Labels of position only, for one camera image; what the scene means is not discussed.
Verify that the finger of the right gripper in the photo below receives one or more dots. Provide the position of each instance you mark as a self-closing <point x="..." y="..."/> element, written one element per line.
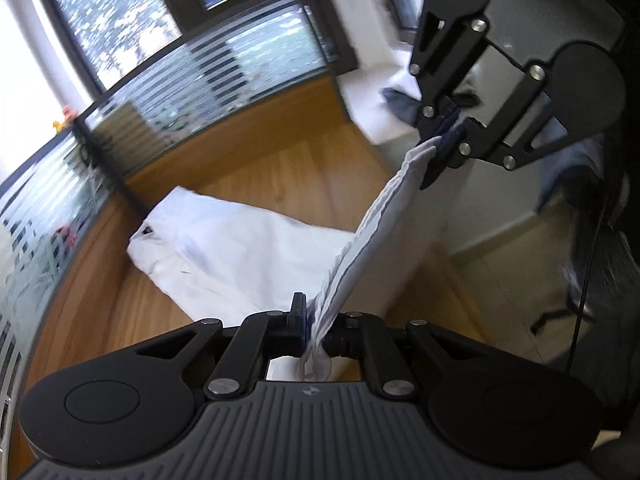
<point x="439" y="124"/>
<point x="448" y="154"/>

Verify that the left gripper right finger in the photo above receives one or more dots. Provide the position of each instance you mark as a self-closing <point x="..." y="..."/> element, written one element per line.
<point x="366" y="339"/>

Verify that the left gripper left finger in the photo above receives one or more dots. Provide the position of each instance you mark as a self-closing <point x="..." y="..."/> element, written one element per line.
<point x="260" y="338"/>

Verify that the white dress shirt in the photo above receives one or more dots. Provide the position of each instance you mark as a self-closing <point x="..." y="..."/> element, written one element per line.
<point x="225" y="260"/>

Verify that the glass desk partition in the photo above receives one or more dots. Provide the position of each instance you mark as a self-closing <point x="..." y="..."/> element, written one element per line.
<point x="49" y="205"/>

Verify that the window with dark frame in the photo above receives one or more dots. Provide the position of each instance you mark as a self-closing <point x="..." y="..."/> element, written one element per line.
<point x="108" y="39"/>

